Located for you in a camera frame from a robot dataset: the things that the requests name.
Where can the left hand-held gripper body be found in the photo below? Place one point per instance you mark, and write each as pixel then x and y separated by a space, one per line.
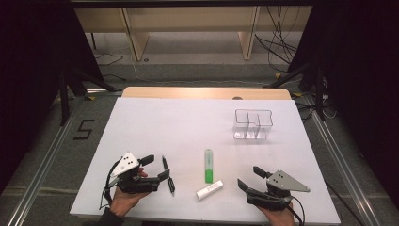
pixel 138 185

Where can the person's right hand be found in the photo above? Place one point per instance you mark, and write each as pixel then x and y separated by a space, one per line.
pixel 277 217

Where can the black metal stand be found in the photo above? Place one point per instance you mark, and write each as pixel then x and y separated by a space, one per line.
pixel 64 94
pixel 318 91

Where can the person's left hand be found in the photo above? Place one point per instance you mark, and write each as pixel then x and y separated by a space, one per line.
pixel 124 201

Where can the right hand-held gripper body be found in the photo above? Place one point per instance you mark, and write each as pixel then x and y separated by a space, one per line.
pixel 282 183

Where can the wooden bench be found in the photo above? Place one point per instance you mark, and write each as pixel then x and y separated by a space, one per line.
pixel 194 19

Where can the green highlighter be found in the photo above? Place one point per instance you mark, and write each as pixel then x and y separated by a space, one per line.
pixel 209 171

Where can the aluminium floor rail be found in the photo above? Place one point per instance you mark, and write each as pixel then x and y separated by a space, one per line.
pixel 44 169
pixel 342 163

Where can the clear plastic organizer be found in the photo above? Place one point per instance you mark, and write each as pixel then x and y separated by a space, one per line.
pixel 252 124

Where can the wooden table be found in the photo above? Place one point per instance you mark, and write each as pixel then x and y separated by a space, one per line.
pixel 200 93

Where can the black pen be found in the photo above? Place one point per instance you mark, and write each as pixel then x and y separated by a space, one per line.
pixel 171 186

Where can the white eraser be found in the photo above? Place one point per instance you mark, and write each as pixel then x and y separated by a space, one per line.
pixel 209 190

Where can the black curtain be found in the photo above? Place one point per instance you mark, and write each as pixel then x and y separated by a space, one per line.
pixel 31 62
pixel 360 78

